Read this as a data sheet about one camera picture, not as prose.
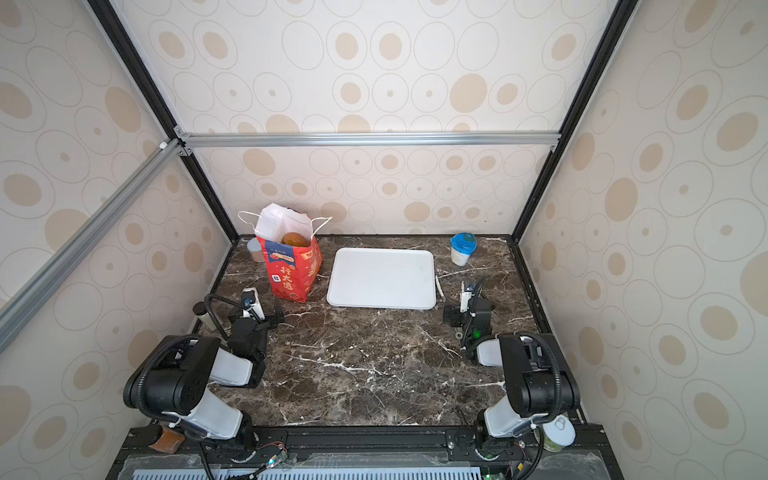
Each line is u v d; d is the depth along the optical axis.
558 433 0.71
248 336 0.69
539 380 0.45
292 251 0.84
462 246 1.05
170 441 0.70
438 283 1.03
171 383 0.44
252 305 0.76
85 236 0.62
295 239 1.01
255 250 1.11
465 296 0.84
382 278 1.07
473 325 0.73
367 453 0.73
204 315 0.88
